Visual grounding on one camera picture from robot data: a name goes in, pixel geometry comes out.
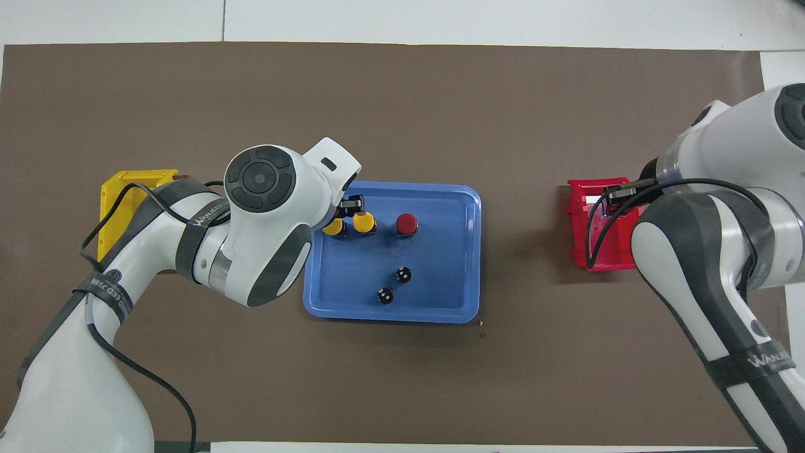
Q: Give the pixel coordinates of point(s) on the black cylindrical knob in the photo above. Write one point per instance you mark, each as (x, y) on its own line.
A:
(403, 275)
(385, 296)

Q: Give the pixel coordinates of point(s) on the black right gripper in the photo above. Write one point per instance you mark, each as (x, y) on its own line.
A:
(619, 196)

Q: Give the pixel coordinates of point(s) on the yellow push button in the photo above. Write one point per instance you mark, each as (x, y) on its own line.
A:
(363, 222)
(333, 227)

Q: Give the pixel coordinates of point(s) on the yellow plastic bin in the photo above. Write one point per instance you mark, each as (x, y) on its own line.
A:
(122, 220)

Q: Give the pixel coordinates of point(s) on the red plastic bin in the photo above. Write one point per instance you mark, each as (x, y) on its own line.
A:
(578, 239)

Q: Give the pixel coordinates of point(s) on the brown paper table mat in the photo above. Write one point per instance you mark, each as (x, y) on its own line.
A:
(402, 113)

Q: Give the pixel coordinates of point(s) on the red push button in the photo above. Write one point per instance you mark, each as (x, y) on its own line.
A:
(407, 223)

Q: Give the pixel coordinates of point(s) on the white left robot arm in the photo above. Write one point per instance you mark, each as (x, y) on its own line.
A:
(264, 182)

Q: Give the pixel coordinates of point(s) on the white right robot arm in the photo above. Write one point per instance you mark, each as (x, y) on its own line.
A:
(723, 138)

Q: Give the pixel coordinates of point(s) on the blue plastic tray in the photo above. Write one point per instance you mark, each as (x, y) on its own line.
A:
(440, 283)

